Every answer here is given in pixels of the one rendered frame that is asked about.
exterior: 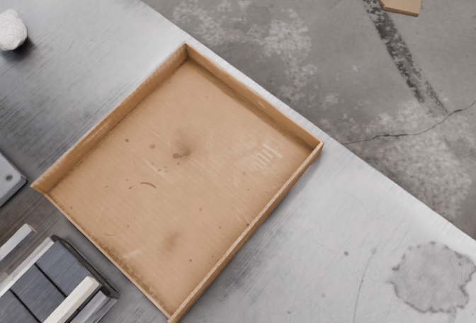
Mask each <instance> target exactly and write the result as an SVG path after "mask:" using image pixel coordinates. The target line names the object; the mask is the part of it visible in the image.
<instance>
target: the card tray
mask: <svg viewBox="0 0 476 323"><path fill-rule="evenodd" d="M323 146H324V141H323V140H321V139H320V138H319V137H318V136H316V135H315V134H313V133H312V132H310V131H309V130H308V129H307V128H305V127H304V126H302V125H301V124H299V123H298V122H297V121H296V120H294V119H292V118H291V117H290V116H289V115H287V114H286V113H284V112H283V111H282V110H281V109H279V108H277V107H276V106H275V105H273V104H272V103H271V102H269V101H268V100H266V99H265V98H264V97H263V96H261V95H260V94H258V93H257V92H255V91H254V90H253V89H251V88H250V87H249V86H247V85H246V84H245V83H243V82H242V81H240V80H239V79H238V78H236V77H235V76H234V75H232V74H230V73H229V72H228V71H227V70H226V69H224V68H222V67H221V66H220V65H219V64H217V63H216V62H214V61H213V60H211V59H210V58H209V57H207V56H206V55H204V54H203V53H202V52H201V51H199V50H198V49H196V48H195V47H194V46H192V45H191V44H190V43H188V42H187V41H184V42H183V43H181V44H180V45H179V46H178V47H177V48H176V49H175V50H174V51H173V52H172V53H171V54H170V55H169V56H168V57H167V58H166V59H165V60H164V61H163V62H162V63H161V64H159V65H158V66H157V67H156V68H155V69H154V70H153V71H152V72H151V73H150V74H149V75H147V76H146V77H145V78H144V79H143V80H142V81H141V82H140V83H139V84H138V85H137V86H136V87H135V88H134V89H133V90H132V91H131V92H130V93H129V94H128V95H127V96H126V97H124V98H123V99H122V100H121V101H120V102H119V103H118V104H117V105H116V106H115V107H114V108H112V109H111V110H110V111H109V112H108V113H107V114H106V115H105V116H104V117H103V118H101V119H100V120H99V121H98V122H97V123H96V124H95V125H94V126H93V127H92V128H91V129H90V130H89V131H88V132H87V133H86V134H85V135H84V136H83V137H82V138H81V139H80V140H78V141H77V142H76V143H75V144H74V145H73V146H72V147H71V148H70V149H69V150H68V151H66V152H65V153H64V154H63V155H62V156H61V157H60V158H59V159H58V160H57V161H56V162H55V163H54V164H53V165H52V166H51V167H50V168H49V169H48V170H47V171H46V172H45V173H43V174H42V175H41V176H40V177H39V178H38V179H37V180H36V181H35V182H34V183H32V184H31V185H30V186H31V187H32V188H34V189H35V190H36V191H38V192H39V193H41V194H43V195H44V196H45V197H46V198H47V199H48V200H49V201H50V202H51V203H52V204H53V205H54V206H55V207H56V208H57V209H58V210H59V211H60V212H61V213H62V214H63V215H64V216H65V217H66V218H67V219H68V220H69V221H70V222H71V223H72V224H73V225H74V226H75V227H76V228H77V229H78V230H79V231H80V232H81V233H82V234H83V235H84V236H85V237H86V238H87V239H89V240H90V241H91V242H92V243H93V244H94V245H95V246H96V247H97V248H98V249H99V250H100V251H101V252H102V253H103V254H104V255H105V256H106V257H107V258H108V259H109V260H110V261H111V262H112V263H113V264H114V265H115V266H116V267H117V268H118V269H119V270H120V271H121V272H122V273H123V274H124V275H125V276H126V277H127V278H128V279H129V280H130V281H131V282H132V283H133V284H134V285H135V286H136V287H137V288H139V289H140V290H141V291H142V292H143V293H144V294H145V295H146V296H147V297H148V298H149V299H150V300H151V301H152V302H153V303H154V304H155V305H156V306H157V307H158V308H159V309H160V310H161V311H162V312H163V313H164V314H165V315H166V316H167V317H168V318H169V320H168V321H167V322H168V323H177V321H179V320H180V318H181V317H182V316H183V315H184V313H185V312H186V311H187V310H188V308H189V307H190V306H191V305H192V304H193V303H194V302H195V301H196V299H197V298H198V297H199V296H200V294H201V293H202V292H203V291H204V290H205V289H206V288H207V287H208V285H209V284H210V283H211V282H212V281H213V279H214V278H215V277H216V276H217V274H218V273H219V272H220V271H221V270H222V269H223V268H224V267H225V265H226V264H227V263H228V262H229V260H230V259H231V258H232V257H233V256H234V255H235V254H236V253H237V251H238V250H239V249H240V248H241V246H242V245H243V244H244V243H245V241H246V240H248V238H249V237H250V236H251V235H252V234H253V232H254V231H255V230H256V228H257V227H258V226H259V225H260V224H261V223H262V222H263V221H264V220H265V218H266V217H267V216H268V214H269V213H270V212H271V211H272V210H273V209H274V208H275V207H276V206H277V204H278V203H279V202H280V201H281V199H282V198H283V197H284V196H285V194H286V193H287V192H288V191H289V190H290V189H291V188H292V187H293V185H294V184H295V183H296V182H297V180H298V179H299V178H300V177H301V176H302V175H303V174H304V172H305V171H306V170H307V169H308V168H309V166H310V165H311V164H312V163H313V161H314V160H315V159H316V158H317V157H318V156H319V155H320V154H321V151H322V148H323Z"/></svg>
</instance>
